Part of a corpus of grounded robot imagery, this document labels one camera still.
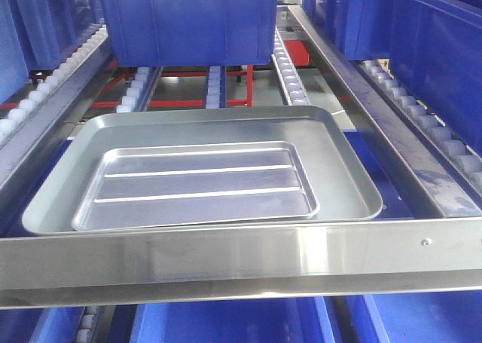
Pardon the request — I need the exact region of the small silver ribbed tray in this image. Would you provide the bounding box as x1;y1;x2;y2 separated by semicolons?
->
72;141;319;231

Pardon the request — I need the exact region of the large silver tray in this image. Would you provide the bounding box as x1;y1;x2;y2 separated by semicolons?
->
22;106;383;235

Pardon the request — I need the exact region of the steel front shelf bar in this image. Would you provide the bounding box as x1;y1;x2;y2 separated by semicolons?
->
1;217;481;308

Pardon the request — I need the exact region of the centre white roller track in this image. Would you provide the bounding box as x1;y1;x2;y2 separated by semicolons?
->
204;66;227;109

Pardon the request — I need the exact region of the large blue plastic crate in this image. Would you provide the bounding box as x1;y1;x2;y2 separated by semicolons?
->
100;0;277;66

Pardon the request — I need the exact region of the red metal floor frame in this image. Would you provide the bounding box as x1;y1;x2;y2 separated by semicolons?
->
0;39;312;110

